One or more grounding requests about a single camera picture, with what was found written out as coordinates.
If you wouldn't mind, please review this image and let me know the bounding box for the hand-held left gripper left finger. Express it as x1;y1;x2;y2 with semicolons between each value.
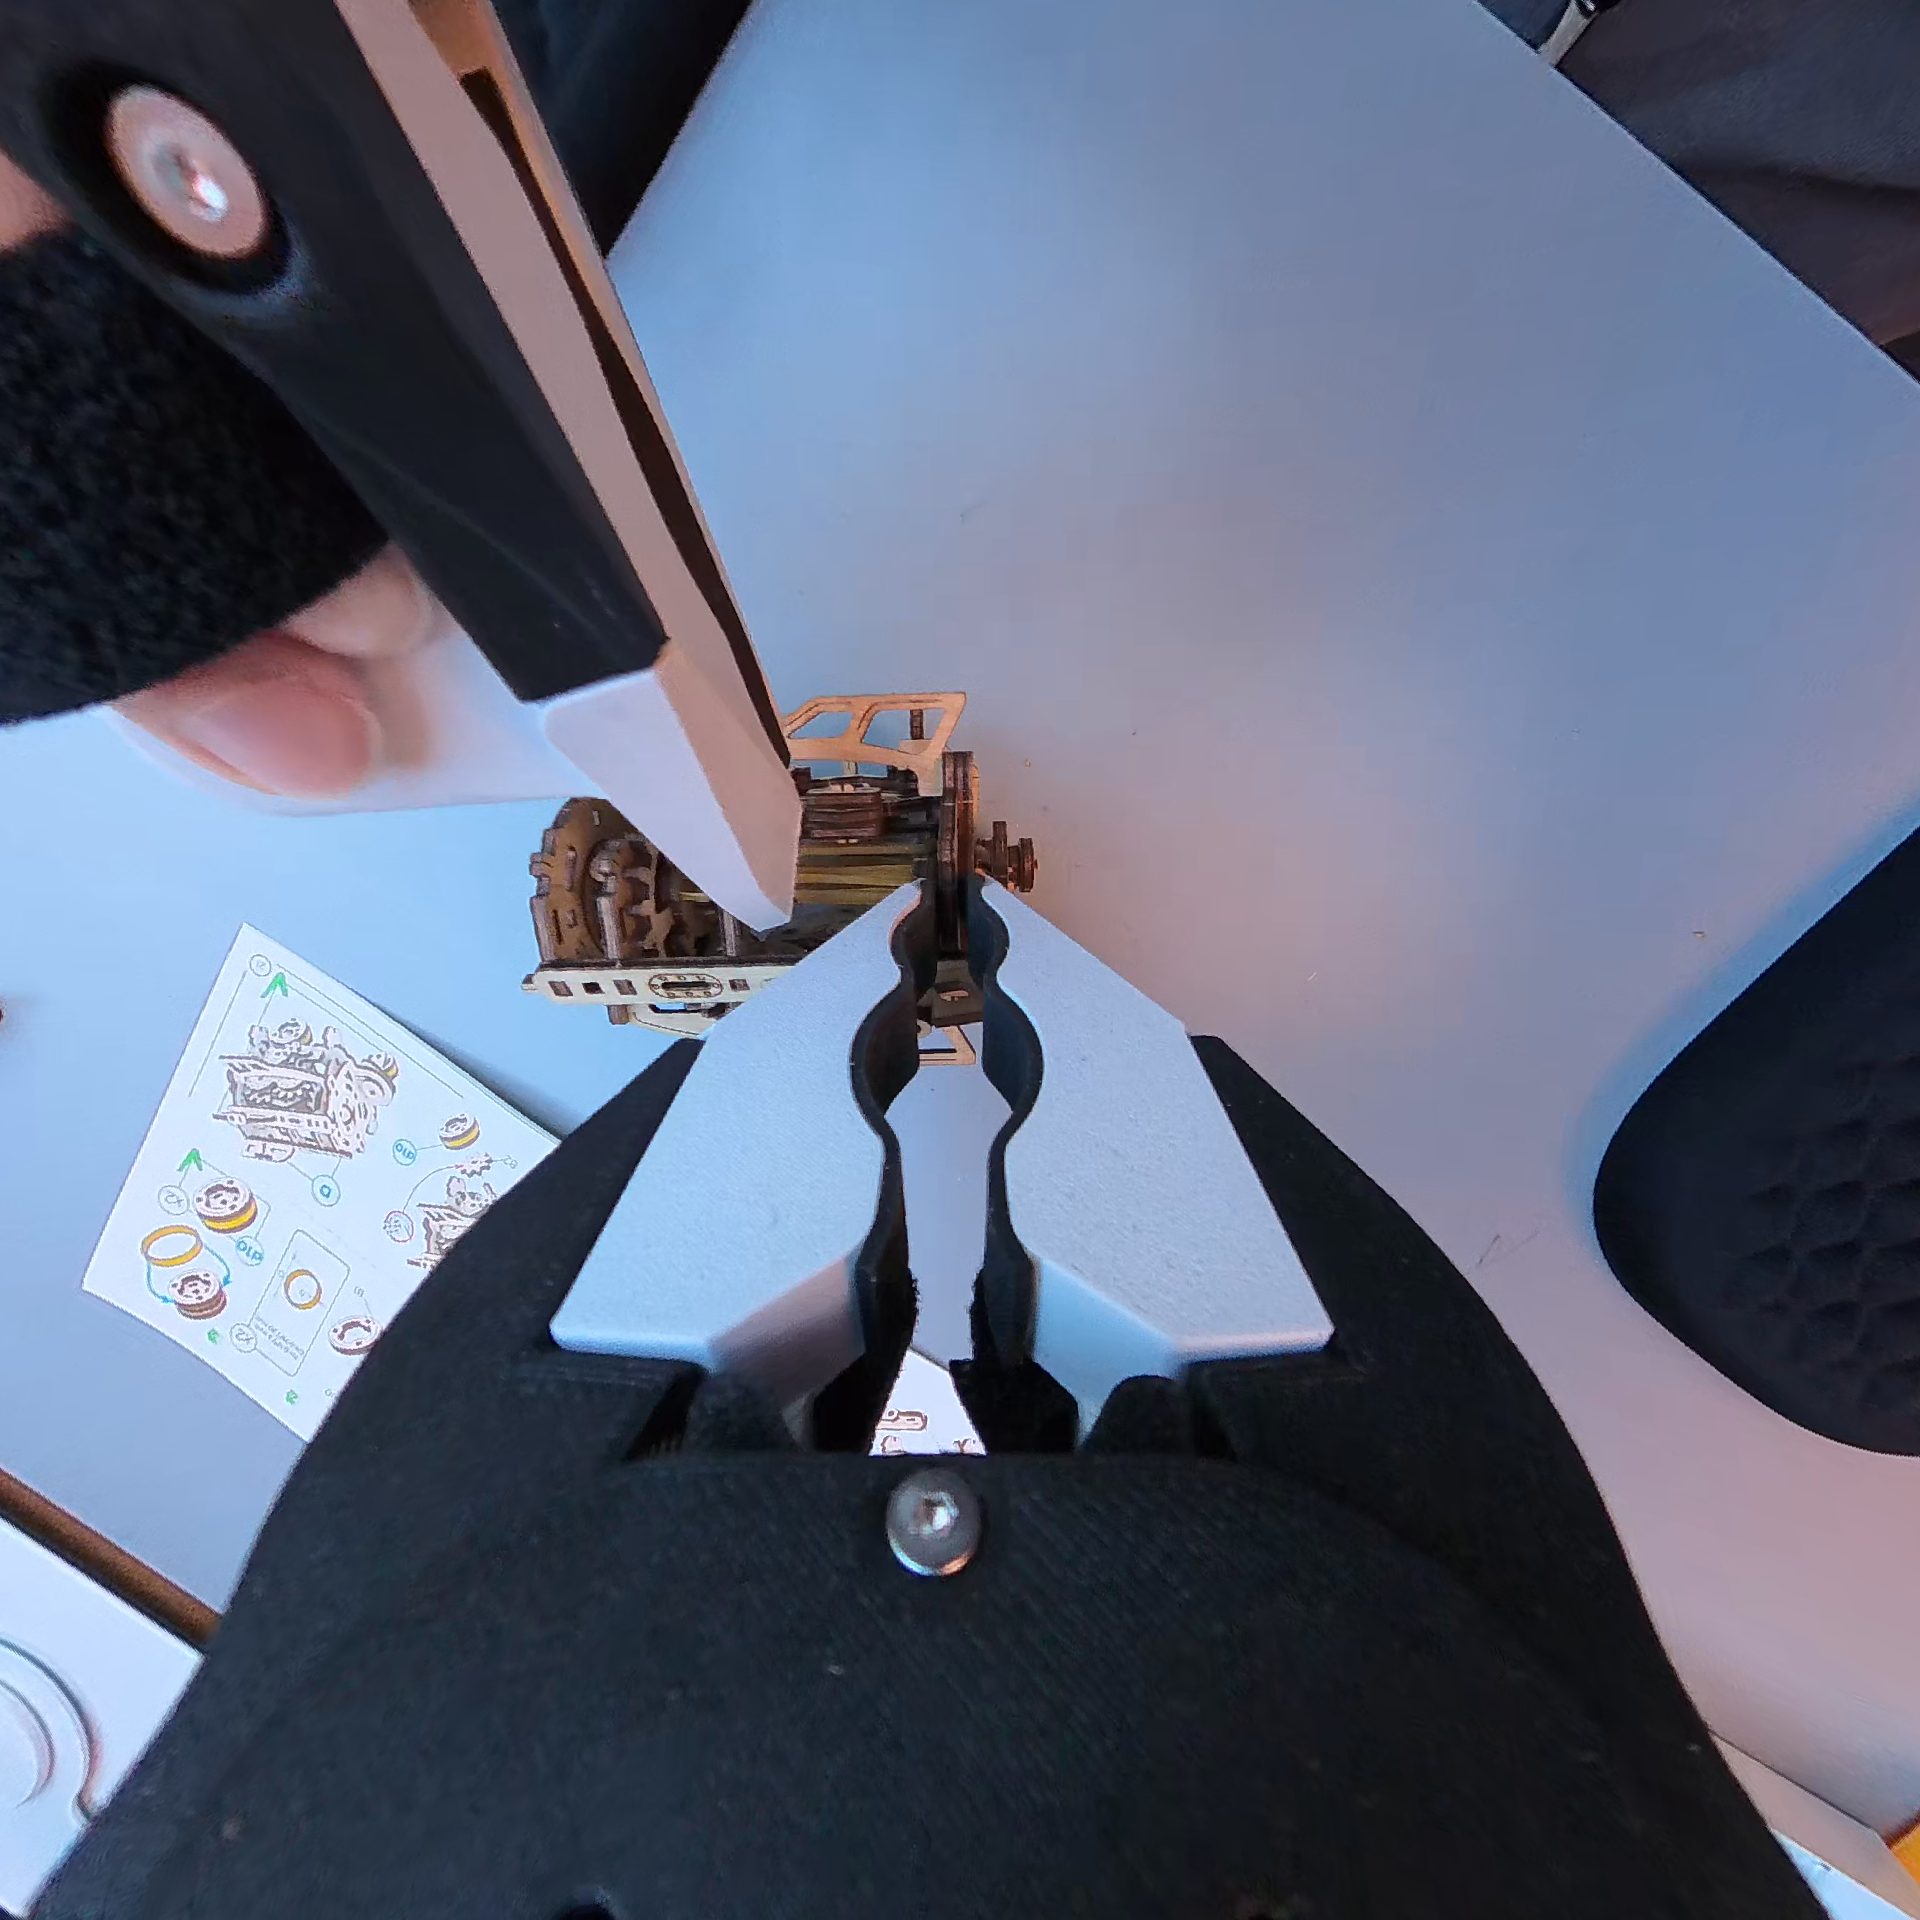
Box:
550;881;920;1455

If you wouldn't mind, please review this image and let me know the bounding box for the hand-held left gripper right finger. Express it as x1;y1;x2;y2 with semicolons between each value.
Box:
960;878;1335;1455

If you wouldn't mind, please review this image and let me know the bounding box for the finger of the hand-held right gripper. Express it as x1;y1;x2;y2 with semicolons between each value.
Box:
336;0;799;921
412;0;792;769

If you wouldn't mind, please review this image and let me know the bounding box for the wooden mechanical model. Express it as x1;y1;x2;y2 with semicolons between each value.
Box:
521;690;1039;1070

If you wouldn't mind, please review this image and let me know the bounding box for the person's right hand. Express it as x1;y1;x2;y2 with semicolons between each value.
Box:
141;543;470;799

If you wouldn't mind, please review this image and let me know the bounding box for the white instruction booklet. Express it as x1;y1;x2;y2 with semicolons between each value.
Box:
83;921;990;1455

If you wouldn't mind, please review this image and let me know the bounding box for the black honeycomb cushion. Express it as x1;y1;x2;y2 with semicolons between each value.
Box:
1590;900;1920;1460

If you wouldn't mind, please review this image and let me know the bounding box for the brown wooden divider strip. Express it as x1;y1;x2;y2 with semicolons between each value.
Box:
0;1462;227;1644

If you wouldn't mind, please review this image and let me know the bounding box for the white plastic board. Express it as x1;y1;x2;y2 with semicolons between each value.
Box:
0;1516;208;1894

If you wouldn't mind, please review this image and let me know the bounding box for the white cardboard box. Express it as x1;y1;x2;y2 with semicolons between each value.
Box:
1710;1736;1920;1920

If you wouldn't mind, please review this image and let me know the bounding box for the person's clothed torso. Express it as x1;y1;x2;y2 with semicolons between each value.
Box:
1476;0;1920;377

